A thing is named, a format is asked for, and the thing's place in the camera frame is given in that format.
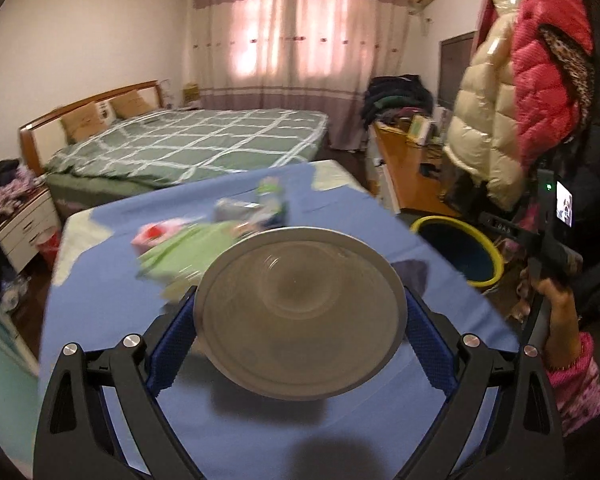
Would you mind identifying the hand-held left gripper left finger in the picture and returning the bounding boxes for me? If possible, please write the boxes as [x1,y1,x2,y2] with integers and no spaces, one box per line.
[32,287,206,480]

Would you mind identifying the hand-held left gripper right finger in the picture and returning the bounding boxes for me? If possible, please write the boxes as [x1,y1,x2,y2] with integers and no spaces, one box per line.
[397,287,566,480]

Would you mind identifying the yellow rimmed trash bin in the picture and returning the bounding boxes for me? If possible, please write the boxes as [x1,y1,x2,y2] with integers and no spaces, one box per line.
[410,216,504,288]

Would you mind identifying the round grey bowl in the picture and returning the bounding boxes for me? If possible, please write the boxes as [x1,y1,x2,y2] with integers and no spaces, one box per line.
[192,227,410,402]

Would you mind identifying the person's right forearm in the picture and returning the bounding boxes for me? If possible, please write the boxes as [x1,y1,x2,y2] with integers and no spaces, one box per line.
[542,332,600,438]

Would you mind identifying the person's right hand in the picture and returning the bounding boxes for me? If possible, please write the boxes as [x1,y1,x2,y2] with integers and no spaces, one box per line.
[529,266,582,357]

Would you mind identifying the green snack packet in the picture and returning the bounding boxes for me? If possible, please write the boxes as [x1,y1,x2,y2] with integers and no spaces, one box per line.
[137,225,241,301]

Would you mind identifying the pink snack packet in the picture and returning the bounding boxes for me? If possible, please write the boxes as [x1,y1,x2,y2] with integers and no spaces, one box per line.
[131,219,196,251]

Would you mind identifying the small grey box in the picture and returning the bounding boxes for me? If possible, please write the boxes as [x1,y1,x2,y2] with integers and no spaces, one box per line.
[214,199,261,226]

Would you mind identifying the blue tablecloth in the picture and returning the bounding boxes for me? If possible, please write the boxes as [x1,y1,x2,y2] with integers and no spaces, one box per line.
[37,160,521,480]

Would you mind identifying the red plastic bin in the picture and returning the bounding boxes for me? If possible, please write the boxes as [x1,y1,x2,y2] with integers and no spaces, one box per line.
[35,227,61,268]

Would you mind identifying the cream puffer jacket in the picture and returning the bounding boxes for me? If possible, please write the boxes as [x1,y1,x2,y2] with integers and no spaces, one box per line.
[442,10,536,211]

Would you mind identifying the white shoes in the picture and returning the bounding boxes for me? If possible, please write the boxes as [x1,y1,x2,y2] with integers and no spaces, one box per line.
[0,280,31,312]

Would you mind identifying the wooden desk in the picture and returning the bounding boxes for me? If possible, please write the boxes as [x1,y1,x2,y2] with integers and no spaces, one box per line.
[370,120,461,216]

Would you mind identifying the green label plastic bottle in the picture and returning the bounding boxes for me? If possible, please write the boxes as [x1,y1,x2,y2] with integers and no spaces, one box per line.
[256,177,291,231]

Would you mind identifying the green box on desk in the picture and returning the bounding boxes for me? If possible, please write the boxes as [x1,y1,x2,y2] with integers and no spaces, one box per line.
[409,115,433,143]

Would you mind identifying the leopard print scarf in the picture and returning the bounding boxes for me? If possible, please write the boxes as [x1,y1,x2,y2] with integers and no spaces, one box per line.
[539,25,596,141]

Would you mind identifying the white nightstand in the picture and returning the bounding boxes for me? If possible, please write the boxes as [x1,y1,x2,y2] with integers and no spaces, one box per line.
[0,187,63,273]

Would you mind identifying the bed with green checked cover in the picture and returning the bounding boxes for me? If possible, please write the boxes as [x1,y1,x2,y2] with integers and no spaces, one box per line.
[19,80,329,211]

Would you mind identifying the dark television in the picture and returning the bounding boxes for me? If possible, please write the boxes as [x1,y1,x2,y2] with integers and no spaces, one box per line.
[439,31,477,111]

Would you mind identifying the pile of dark clothes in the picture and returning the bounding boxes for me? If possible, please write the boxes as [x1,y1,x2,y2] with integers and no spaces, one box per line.
[362,75,435,126]

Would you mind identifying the large brown pillow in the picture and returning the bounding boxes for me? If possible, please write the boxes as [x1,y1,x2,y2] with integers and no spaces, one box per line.
[60,101,106,141]

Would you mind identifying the small brown pillow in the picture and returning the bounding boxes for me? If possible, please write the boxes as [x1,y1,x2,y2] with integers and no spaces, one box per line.
[111,91,156,118]

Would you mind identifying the pink window curtain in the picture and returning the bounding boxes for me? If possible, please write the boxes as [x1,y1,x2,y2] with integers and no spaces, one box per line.
[187,0,413,151]

